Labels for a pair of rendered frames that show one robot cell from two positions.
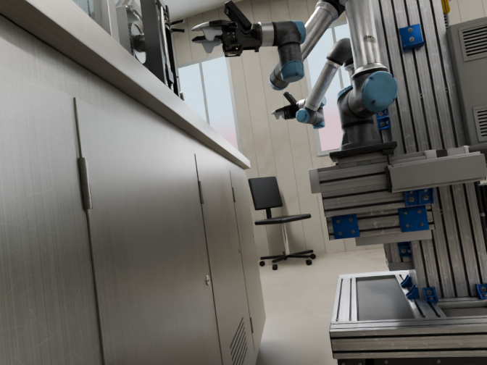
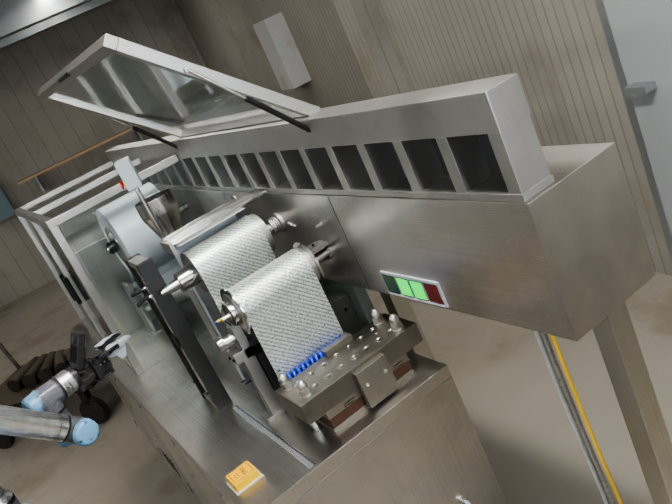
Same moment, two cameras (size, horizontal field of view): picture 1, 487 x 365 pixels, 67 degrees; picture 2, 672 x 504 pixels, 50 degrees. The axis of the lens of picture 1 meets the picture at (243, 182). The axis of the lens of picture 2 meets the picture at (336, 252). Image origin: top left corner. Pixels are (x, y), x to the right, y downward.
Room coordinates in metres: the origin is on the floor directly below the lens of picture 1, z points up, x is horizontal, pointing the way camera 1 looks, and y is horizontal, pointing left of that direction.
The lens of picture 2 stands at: (3.36, -0.42, 1.90)
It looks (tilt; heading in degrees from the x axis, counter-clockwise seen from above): 18 degrees down; 149
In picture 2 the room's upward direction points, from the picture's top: 25 degrees counter-clockwise
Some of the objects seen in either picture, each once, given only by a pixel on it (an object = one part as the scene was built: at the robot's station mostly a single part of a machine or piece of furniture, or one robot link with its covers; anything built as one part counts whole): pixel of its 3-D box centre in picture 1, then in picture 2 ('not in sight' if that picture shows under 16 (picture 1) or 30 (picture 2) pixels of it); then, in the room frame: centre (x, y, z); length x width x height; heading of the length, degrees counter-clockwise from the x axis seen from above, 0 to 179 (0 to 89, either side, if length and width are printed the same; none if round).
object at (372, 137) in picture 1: (359, 137); not in sight; (1.34, -0.45, 0.87); 0.15 x 0.15 x 0.10
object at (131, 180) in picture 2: not in sight; (126, 174); (1.05, 0.38, 1.66); 0.07 x 0.07 x 0.10; 66
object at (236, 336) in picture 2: not in sight; (251, 373); (1.55, 0.25, 1.05); 0.06 x 0.05 x 0.31; 83
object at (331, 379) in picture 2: not in sight; (349, 365); (1.79, 0.42, 1.00); 0.40 x 0.16 x 0.06; 83
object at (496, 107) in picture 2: not in sight; (217, 157); (0.99, 0.73, 1.55); 3.08 x 0.08 x 0.23; 173
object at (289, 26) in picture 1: (287, 34); (44, 400); (1.17, -0.21, 1.21); 0.11 x 0.08 x 0.09; 100
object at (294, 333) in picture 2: not in sight; (300, 332); (1.66, 0.39, 1.11); 0.23 x 0.01 x 0.18; 83
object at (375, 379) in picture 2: not in sight; (376, 380); (1.88, 0.42, 0.97); 0.10 x 0.03 x 0.11; 83
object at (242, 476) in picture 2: not in sight; (242, 476); (1.72, 0.03, 0.91); 0.07 x 0.07 x 0.02; 83
